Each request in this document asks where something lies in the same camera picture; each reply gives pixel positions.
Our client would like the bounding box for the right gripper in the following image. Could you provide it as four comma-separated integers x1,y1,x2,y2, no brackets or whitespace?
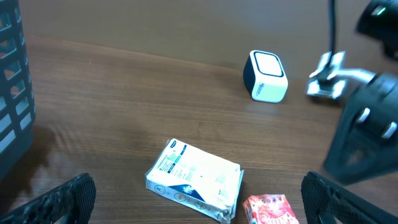
323,73,397,185

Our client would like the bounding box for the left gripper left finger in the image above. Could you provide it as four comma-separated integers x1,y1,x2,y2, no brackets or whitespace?
1,173,96,224

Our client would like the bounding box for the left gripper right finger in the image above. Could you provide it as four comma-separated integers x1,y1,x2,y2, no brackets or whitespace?
301,172,397,224

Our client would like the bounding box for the white blue carton box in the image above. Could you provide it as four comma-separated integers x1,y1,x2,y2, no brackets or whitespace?
145,138,244,223

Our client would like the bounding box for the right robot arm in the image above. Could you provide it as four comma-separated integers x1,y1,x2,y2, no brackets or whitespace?
324,1,397,185

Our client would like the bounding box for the white barcode scanner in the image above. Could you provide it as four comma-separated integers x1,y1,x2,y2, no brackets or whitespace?
243,50,288,103

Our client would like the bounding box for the grey plastic mesh basket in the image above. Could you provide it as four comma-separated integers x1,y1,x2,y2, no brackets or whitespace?
1,0,36,178

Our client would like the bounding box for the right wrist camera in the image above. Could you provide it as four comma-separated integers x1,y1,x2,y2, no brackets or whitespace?
306,51,376,101

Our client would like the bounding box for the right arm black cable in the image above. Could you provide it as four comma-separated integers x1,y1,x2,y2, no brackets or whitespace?
326,0,338,60

